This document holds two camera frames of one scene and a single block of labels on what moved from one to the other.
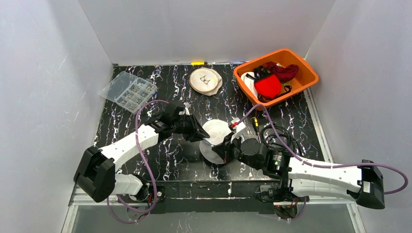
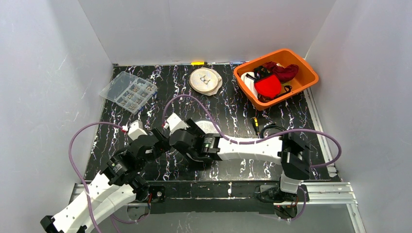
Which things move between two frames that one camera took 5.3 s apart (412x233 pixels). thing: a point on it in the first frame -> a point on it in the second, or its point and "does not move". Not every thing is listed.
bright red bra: (269, 86) does not move
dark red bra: (284, 74) does not move
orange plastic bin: (307, 73) does not move
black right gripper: (227, 149) -> (175, 140)
